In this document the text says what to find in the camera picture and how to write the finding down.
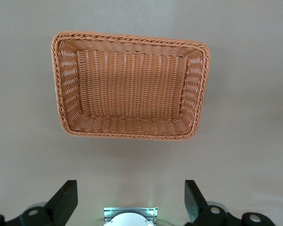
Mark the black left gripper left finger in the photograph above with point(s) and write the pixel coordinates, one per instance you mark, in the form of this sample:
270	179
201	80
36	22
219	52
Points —
63	202

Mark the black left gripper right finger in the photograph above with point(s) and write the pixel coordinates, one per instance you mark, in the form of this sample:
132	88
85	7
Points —
195	204

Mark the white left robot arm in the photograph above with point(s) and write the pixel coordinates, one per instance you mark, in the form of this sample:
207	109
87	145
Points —
129	220

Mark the brown wicker basket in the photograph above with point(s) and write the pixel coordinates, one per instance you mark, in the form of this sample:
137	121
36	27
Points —
132	94

